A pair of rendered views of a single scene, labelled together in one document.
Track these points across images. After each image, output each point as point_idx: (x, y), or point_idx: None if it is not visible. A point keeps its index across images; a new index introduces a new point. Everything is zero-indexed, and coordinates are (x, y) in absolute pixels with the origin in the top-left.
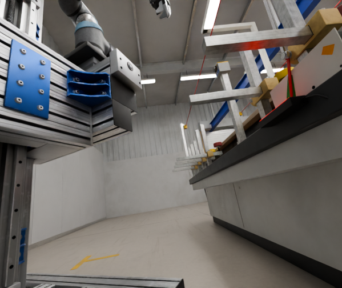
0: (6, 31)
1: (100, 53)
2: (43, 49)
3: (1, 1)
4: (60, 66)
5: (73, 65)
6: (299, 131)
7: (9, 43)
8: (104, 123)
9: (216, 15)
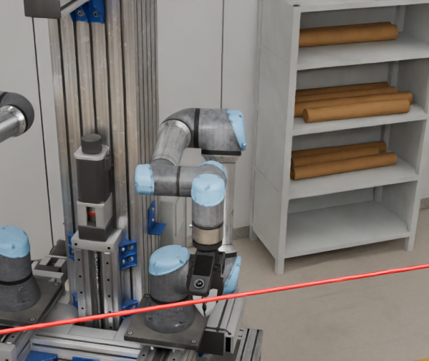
0: (69, 352)
1: (142, 341)
2: (93, 351)
3: (86, 268)
4: (108, 359)
5: (121, 353)
6: None
7: (71, 359)
8: None
9: (401, 271)
